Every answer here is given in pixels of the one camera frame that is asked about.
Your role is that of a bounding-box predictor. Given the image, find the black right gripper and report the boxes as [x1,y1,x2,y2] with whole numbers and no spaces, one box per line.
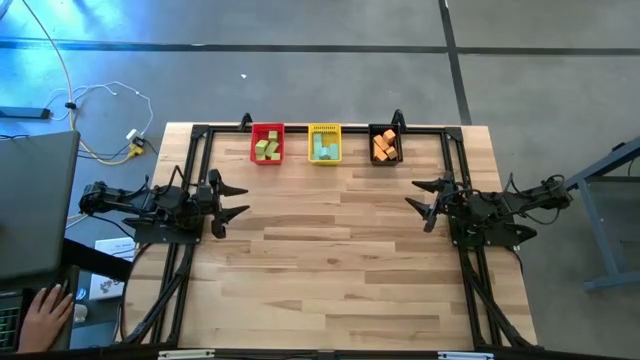
[404,172,474,234]

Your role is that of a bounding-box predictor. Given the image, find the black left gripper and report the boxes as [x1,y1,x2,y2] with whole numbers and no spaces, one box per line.
[188,168,251,240]

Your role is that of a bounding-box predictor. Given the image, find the red plastic basket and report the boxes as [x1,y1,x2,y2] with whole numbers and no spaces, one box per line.
[249,122,286,166]

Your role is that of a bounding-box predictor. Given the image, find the black plastic basket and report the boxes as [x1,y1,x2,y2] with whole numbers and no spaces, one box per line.
[367,123,404,167]

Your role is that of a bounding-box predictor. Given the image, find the yellow plastic basket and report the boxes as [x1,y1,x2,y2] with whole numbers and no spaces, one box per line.
[307,122,344,166]

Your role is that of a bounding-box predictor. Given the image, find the white printed booklet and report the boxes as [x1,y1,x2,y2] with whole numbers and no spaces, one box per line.
[88,236,137,302]

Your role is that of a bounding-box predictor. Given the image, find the black desk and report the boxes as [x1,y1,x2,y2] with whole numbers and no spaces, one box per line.
[0,237,134,354]

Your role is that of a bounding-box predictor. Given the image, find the grey metal stand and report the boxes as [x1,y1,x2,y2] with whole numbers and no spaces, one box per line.
[562,135,640,294]

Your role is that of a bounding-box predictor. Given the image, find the grey laptop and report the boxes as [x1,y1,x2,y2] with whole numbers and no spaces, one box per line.
[0,130,81,281]

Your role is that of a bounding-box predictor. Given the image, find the person's hand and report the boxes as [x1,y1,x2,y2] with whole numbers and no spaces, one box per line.
[16,282,76,354]

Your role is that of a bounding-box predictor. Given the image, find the black power adapter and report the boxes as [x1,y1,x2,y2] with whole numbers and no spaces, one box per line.
[0,105,52,121]

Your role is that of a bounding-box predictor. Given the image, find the backlit keyboard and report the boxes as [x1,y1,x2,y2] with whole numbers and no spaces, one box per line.
[0,292,22,352]

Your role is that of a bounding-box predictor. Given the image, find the black aluminium table frame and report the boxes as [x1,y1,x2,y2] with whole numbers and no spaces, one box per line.
[119,108,539,351]

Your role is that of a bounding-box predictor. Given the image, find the white floor cable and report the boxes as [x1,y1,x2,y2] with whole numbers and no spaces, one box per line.
[47,81,154,139]

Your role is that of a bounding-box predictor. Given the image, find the silver metal bracket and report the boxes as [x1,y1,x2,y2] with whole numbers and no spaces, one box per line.
[157,349,217,360]
[437,351,495,360]

